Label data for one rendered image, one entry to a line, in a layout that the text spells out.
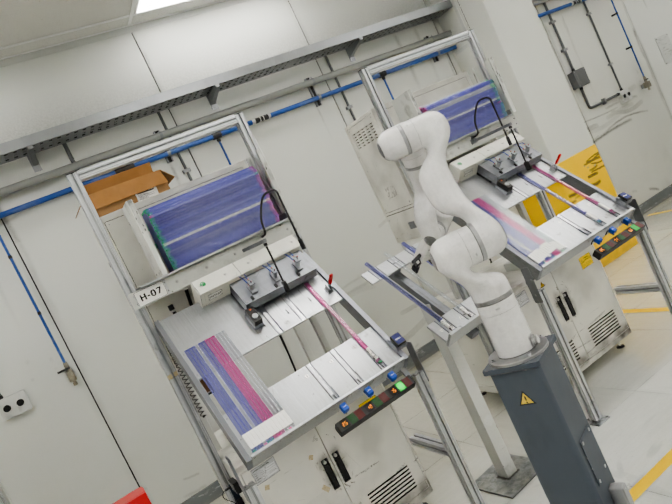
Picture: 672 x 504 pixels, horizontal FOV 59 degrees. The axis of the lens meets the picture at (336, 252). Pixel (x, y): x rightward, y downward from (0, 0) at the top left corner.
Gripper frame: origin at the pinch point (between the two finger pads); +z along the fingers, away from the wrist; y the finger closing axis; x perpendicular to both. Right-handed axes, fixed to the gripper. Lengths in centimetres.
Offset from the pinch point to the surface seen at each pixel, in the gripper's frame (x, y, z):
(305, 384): 9, 65, 17
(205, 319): -40, 76, 24
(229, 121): -101, 26, -15
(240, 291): -39, 61, 16
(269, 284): -35, 49, 15
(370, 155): -85, -55, 26
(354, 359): 11.6, 43.8, 15.4
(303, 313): -18, 45, 19
